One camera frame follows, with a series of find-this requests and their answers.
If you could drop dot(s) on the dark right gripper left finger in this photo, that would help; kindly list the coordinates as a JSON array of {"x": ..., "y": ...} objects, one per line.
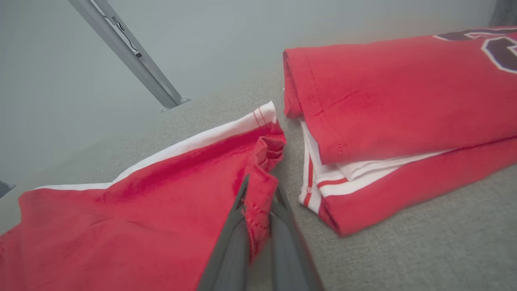
[{"x": 230, "y": 258}]

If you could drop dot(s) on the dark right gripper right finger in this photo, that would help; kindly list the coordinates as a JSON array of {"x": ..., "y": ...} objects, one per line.
[{"x": 288, "y": 258}]

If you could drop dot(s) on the red white sports shorts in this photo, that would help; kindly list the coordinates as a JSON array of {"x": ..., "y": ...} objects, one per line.
[{"x": 141, "y": 226}]

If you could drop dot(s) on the red white sports jersey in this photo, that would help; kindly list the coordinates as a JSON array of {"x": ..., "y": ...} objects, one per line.
[{"x": 404, "y": 101}]

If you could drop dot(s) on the grey metal post with feet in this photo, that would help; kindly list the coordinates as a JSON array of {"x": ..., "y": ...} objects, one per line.
[{"x": 151, "y": 79}]

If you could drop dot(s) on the grey wall base rail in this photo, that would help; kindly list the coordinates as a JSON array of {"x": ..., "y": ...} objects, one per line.
[{"x": 6, "y": 189}]

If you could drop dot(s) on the grey metal frame bar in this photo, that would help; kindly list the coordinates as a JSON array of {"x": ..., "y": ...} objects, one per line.
[{"x": 505, "y": 12}]

